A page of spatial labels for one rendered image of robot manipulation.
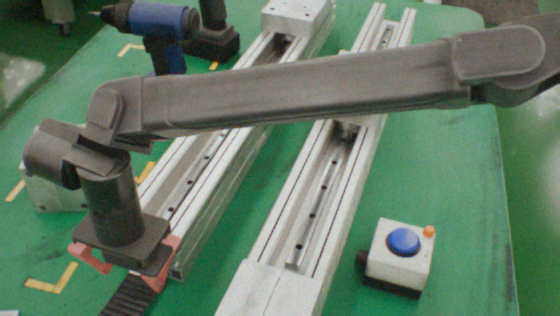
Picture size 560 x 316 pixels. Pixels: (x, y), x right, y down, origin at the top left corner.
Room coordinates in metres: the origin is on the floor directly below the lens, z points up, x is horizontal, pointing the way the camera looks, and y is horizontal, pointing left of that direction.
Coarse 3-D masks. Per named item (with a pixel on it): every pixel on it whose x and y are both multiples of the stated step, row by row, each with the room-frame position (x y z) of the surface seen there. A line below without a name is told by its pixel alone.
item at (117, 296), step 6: (114, 294) 0.40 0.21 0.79; (120, 294) 0.40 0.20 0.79; (126, 294) 0.41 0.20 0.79; (114, 300) 0.39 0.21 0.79; (120, 300) 0.39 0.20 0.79; (126, 300) 0.40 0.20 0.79; (132, 300) 0.39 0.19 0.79; (138, 300) 0.40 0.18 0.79; (120, 306) 0.39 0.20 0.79; (126, 306) 0.38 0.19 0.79; (132, 306) 0.38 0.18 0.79; (138, 306) 0.39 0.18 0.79; (144, 306) 0.39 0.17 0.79; (138, 312) 0.38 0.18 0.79
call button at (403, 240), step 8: (392, 232) 0.48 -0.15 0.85; (400, 232) 0.48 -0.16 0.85; (408, 232) 0.48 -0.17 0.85; (392, 240) 0.46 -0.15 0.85; (400, 240) 0.46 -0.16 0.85; (408, 240) 0.46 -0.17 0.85; (416, 240) 0.46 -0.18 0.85; (400, 248) 0.45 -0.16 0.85; (408, 248) 0.45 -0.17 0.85; (416, 248) 0.45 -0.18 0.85
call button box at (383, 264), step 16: (384, 224) 0.50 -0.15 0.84; (400, 224) 0.50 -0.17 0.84; (384, 240) 0.47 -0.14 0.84; (432, 240) 0.48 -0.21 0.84; (368, 256) 0.45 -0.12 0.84; (384, 256) 0.45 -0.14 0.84; (400, 256) 0.45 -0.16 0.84; (416, 256) 0.45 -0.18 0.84; (368, 272) 0.44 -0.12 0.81; (384, 272) 0.43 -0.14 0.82; (400, 272) 0.43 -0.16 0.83; (416, 272) 0.42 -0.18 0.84; (384, 288) 0.43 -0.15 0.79; (400, 288) 0.43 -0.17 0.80; (416, 288) 0.42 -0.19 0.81
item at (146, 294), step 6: (126, 282) 0.42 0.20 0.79; (120, 288) 0.41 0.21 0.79; (126, 288) 0.41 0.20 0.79; (132, 288) 0.42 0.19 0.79; (138, 288) 0.41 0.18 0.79; (144, 288) 0.42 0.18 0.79; (132, 294) 0.40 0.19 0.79; (138, 294) 0.40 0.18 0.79; (144, 294) 0.41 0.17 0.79; (150, 294) 0.41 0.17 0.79; (144, 300) 0.40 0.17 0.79; (150, 300) 0.40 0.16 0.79
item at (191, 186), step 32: (320, 32) 1.07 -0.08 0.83; (256, 64) 0.90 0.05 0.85; (256, 128) 0.70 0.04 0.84; (160, 160) 0.59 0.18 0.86; (192, 160) 0.63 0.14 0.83; (224, 160) 0.60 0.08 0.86; (160, 192) 0.54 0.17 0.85; (192, 192) 0.53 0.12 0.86; (224, 192) 0.57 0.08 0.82; (192, 224) 0.47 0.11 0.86; (192, 256) 0.46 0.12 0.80
